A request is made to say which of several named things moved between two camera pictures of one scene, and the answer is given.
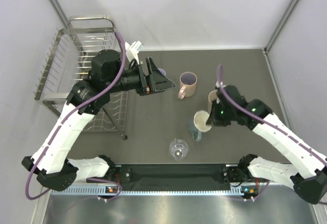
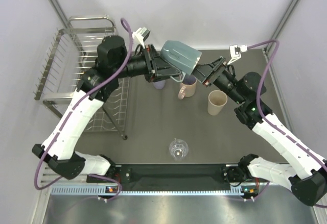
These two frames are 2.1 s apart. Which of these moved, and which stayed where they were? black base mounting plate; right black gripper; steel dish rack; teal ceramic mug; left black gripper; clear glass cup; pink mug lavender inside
Moved: right black gripper; teal ceramic mug; left black gripper
Stayed: pink mug lavender inside; steel dish rack; black base mounting plate; clear glass cup
